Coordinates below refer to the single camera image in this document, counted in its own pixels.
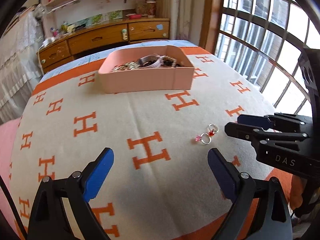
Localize pink jewelry tray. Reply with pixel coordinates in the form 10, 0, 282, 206
98, 45, 195, 94

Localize window with metal bars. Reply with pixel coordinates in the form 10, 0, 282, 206
215, 0, 319, 116

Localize silver ring keychain red beads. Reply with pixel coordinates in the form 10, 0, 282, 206
195, 124, 219, 145

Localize wooden desk with drawers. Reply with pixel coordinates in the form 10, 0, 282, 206
38, 18, 170, 73

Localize orange H pattern blanket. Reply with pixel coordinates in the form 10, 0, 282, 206
9, 48, 291, 239

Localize silver rhinestone necklace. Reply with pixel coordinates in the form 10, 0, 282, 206
109, 61, 141, 73

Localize white lace covered furniture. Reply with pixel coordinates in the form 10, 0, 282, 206
0, 11, 44, 124

